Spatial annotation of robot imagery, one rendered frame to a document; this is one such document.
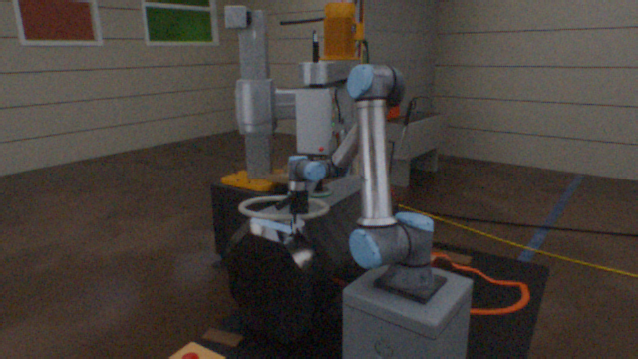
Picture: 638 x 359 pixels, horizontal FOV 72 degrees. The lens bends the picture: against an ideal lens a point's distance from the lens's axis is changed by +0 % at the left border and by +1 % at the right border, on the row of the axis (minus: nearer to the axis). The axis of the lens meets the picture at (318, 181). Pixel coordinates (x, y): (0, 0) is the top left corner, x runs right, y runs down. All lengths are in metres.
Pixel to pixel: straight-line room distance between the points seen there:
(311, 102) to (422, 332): 1.62
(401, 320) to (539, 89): 5.96
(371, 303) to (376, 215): 0.36
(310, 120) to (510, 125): 5.07
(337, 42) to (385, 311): 2.21
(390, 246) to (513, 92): 5.98
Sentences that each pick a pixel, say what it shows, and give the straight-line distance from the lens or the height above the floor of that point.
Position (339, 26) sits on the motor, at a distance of 3.39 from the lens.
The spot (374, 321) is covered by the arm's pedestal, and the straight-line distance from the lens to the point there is 1.78.
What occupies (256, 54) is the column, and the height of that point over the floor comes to 1.75.
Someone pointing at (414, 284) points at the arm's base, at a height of 0.90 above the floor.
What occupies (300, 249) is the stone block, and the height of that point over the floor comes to 0.71.
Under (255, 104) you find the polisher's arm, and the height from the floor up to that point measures 1.39.
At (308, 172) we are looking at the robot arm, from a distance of 1.95.
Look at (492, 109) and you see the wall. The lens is 7.51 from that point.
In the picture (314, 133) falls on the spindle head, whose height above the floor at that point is 1.26.
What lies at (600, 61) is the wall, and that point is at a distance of 7.21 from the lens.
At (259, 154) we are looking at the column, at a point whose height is 0.98.
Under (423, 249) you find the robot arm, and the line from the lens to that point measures 1.73.
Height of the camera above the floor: 1.77
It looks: 17 degrees down
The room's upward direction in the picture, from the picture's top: 1 degrees counter-clockwise
